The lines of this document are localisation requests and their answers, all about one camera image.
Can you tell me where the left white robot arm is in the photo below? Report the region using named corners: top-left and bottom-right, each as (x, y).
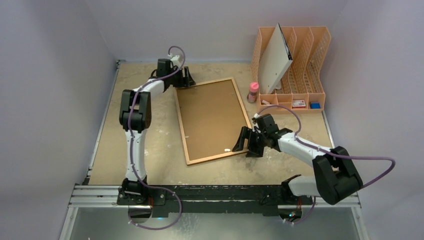
top-left (117, 54), bottom-right (196, 205)

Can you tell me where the blue small box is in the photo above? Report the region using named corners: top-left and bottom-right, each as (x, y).
top-left (309, 102), bottom-right (321, 109)

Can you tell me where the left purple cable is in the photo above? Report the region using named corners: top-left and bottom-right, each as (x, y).
top-left (127, 45), bottom-right (187, 232)

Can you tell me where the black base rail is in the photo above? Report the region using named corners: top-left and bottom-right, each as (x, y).
top-left (116, 183), bottom-right (313, 218)

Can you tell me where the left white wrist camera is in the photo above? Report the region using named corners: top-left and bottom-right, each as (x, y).
top-left (168, 54), bottom-right (185, 68)

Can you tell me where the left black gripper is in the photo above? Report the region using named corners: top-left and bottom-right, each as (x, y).
top-left (167, 67), bottom-right (196, 89)

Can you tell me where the wooden picture frame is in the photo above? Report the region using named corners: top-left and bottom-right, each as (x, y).
top-left (173, 76), bottom-right (253, 166)

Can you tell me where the white board in organizer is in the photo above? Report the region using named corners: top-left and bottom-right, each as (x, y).
top-left (257, 23), bottom-right (293, 95)

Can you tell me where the orange file organizer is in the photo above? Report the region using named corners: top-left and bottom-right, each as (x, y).
top-left (251, 26), bottom-right (331, 114)

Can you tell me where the pink capped bottle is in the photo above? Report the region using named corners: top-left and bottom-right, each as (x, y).
top-left (246, 82), bottom-right (259, 103)

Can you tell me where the purple cable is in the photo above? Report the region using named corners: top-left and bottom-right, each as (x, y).
top-left (127, 45), bottom-right (187, 232)
top-left (253, 104), bottom-right (396, 226)

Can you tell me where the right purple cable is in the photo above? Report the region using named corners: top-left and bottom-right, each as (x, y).
top-left (253, 104), bottom-right (396, 226)

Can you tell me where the red white small box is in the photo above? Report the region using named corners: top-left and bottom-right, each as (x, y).
top-left (291, 99), bottom-right (307, 109)

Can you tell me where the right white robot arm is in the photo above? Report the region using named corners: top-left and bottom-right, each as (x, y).
top-left (232, 114), bottom-right (364, 205)

